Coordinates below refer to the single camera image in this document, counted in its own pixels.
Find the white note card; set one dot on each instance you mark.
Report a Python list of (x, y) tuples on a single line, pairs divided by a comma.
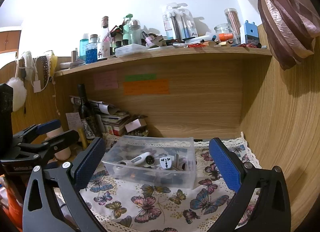
[(74, 121)]

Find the orange sticky note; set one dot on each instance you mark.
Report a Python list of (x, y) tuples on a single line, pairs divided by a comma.
[(146, 87)]

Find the small pink white box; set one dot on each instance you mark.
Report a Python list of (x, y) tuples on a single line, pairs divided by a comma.
[(135, 124)]

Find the stack of papers and magazines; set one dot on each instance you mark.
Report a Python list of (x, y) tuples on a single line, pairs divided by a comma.
[(109, 119)]

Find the silver metal tube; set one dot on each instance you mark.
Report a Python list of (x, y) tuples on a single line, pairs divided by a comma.
[(176, 161)]

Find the blue pencil sharpener box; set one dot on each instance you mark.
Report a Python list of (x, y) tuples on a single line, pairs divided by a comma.
[(251, 33)]

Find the pink sticky note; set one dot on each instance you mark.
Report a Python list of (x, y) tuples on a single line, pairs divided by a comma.
[(106, 80)]

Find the bunch of metal keys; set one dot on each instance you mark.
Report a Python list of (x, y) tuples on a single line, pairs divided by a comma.
[(185, 164)]

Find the butterfly print lace cloth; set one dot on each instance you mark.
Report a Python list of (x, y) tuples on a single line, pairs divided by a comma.
[(125, 206)]

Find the green sticky note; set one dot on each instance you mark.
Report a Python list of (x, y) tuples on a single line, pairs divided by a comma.
[(140, 77)]

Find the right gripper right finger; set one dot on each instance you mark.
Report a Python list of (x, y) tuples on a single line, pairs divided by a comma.
[(233, 173)]

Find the black round perforated cap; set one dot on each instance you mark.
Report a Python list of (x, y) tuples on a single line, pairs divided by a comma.
[(150, 160)]

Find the dark wine bottle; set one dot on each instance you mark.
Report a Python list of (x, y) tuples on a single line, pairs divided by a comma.
[(86, 111)]

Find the dark brown gold bottle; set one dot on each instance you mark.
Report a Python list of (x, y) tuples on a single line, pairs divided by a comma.
[(149, 177)]

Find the clear plastic storage box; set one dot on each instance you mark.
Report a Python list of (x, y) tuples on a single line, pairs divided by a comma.
[(129, 147)]

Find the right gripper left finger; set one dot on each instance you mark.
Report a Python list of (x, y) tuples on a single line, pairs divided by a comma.
[(76, 177)]

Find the white travel plug adapter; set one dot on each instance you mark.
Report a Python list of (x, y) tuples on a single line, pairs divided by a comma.
[(166, 162)]

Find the blue liquid bottle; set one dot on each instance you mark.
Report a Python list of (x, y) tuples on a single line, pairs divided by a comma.
[(91, 49)]

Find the mint green bottle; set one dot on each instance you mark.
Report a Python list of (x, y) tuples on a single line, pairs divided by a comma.
[(126, 29)]

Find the cream ceramic mug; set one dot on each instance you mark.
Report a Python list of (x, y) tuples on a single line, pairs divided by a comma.
[(61, 153)]

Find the pink satin fabric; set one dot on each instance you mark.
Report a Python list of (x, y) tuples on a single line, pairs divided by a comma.
[(292, 27)]

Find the wooden shelf board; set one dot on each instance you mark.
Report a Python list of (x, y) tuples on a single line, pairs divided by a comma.
[(173, 55)]

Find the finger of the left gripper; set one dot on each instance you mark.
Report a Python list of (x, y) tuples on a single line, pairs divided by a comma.
[(69, 137), (29, 134)]

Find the orange cloth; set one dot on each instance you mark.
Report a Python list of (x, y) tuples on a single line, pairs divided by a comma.
[(14, 210)]

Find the white fluffy pompom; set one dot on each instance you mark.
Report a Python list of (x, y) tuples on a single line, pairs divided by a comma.
[(19, 92)]

